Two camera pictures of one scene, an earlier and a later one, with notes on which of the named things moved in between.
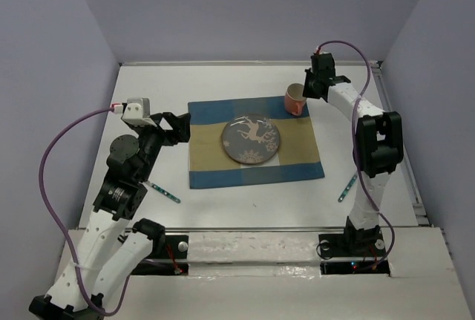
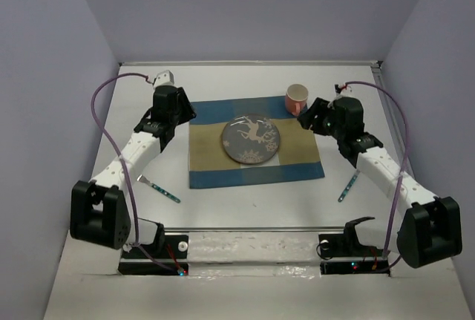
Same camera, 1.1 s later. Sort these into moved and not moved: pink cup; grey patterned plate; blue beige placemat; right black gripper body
Moved: right black gripper body
Not moved: grey patterned plate; pink cup; blue beige placemat
